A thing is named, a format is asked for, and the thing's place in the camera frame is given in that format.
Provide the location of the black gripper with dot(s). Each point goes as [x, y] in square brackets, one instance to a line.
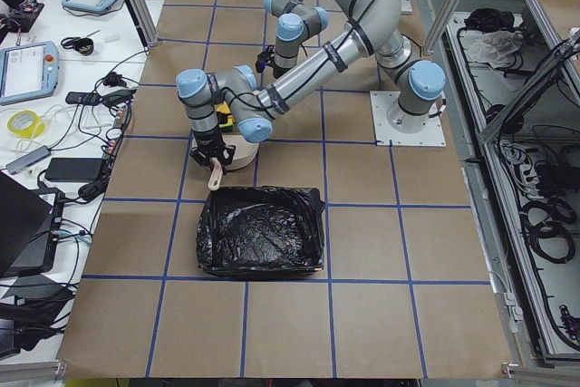
[208, 139]
[277, 72]

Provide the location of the beige dustpan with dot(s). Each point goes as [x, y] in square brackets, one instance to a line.
[245, 154]

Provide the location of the black lined trash bin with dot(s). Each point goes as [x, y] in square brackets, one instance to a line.
[260, 233]

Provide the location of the black power adapter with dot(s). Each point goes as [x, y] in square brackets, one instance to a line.
[73, 169]

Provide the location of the black scissors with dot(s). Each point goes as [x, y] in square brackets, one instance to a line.
[68, 42]

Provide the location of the yellow tape roll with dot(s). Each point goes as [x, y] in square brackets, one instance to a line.
[26, 125]

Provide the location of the black laptop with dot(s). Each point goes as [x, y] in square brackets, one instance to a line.
[30, 219]

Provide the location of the near blue teach pendant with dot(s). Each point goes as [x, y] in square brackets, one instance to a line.
[29, 72]

